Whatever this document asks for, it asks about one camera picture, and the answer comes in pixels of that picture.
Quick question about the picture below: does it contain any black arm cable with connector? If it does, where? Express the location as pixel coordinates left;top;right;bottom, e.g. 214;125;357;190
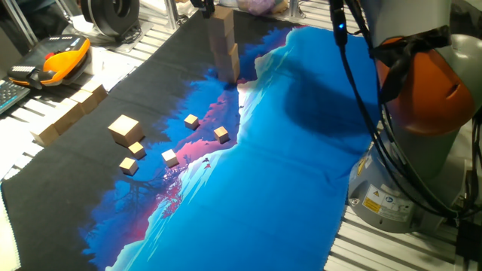
329;0;459;219

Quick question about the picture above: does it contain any medium wooden cube block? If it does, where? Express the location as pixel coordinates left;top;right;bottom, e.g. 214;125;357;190
47;108;75;136
81;79;109;104
59;97;87;124
29;122;60;148
69;89;99;116

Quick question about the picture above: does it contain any purple plastic bag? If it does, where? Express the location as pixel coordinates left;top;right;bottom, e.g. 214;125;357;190
235;0;278;17

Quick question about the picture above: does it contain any white foam sheet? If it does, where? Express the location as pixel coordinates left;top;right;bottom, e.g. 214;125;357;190
0;184;23;271

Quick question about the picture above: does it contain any black cable bundle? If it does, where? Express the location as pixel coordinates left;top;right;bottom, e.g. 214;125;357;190
462;114;482;227

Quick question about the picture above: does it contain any orange and black teach pendant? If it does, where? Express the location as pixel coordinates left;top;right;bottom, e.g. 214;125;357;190
6;33;93;90

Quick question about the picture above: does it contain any large wooden cube block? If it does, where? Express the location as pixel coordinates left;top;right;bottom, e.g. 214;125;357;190
217;62;241;84
206;5;236;37
209;29;236;54
107;114;145;148
213;43;240;70

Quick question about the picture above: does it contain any white crumpled cloth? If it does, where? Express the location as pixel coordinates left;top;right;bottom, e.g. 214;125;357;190
178;2;200;17

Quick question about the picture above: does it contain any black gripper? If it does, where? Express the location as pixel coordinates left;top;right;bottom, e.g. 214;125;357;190
189;0;216;20

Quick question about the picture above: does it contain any printed landscape cloth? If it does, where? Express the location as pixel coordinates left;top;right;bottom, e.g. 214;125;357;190
0;2;380;271

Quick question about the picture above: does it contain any black jacket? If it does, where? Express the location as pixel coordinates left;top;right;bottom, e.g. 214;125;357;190
451;0;482;38

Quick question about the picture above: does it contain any black computer keyboard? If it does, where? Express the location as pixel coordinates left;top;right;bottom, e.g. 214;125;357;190
0;78;32;116

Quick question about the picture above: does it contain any white paper sheet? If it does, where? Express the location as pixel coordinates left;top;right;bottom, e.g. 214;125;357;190
83;47;139;93

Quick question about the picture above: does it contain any aluminium frame post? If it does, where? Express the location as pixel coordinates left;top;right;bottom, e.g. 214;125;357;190
288;0;302;20
2;0;38;49
165;0;181;31

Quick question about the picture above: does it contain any small wooden cube block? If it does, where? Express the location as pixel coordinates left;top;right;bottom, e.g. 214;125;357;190
127;141;148;161
183;114;200;131
160;148;180;169
212;126;230;145
118;157;139;177

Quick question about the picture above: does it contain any black arm strap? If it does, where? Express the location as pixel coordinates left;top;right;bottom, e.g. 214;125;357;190
371;25;452;105

